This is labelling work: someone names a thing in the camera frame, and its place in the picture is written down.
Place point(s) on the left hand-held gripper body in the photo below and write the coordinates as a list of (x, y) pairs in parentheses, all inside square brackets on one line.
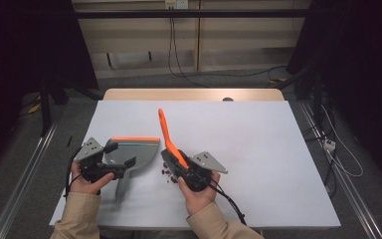
[(89, 151)]

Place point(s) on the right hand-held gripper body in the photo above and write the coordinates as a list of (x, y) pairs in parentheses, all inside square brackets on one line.
[(209, 162)]

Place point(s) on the grey dustpan with orange edge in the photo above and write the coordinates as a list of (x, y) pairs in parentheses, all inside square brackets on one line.
[(139, 152)]

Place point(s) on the scatter of dark red beans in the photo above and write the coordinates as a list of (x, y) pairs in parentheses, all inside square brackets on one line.
[(164, 172)]

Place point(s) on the orange brush with grey bristles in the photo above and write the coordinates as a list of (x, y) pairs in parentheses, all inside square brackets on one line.
[(165, 129)]

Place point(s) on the person's right hand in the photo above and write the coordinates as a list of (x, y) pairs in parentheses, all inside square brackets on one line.
[(200, 199)]

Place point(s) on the person's left hand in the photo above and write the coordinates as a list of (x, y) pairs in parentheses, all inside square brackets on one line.
[(86, 186)]

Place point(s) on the white table board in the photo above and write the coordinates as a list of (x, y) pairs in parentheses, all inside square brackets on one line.
[(245, 139)]

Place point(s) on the black metal stand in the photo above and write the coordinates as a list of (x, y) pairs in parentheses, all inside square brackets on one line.
[(317, 99), (44, 109)]

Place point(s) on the dark round table grommet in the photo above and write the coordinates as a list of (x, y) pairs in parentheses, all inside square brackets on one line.
[(228, 99)]

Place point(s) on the yellow floor tape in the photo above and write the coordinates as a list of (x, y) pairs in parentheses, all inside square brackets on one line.
[(35, 108)]

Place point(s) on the white power adapter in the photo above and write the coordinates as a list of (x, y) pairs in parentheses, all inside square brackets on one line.
[(329, 144)]

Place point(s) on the black curtain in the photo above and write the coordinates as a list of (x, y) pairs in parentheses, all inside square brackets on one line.
[(371, 66), (20, 49)]

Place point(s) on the black horizontal bar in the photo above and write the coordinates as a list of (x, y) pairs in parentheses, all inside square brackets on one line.
[(212, 13)]

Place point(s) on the aluminium floor rail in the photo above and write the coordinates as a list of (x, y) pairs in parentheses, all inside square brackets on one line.
[(361, 209), (23, 186)]

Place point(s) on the black wall bracket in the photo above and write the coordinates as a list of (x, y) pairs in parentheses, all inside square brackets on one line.
[(150, 55), (108, 60)]

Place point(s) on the white wall socket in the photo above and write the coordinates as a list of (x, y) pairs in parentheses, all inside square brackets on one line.
[(176, 4)]

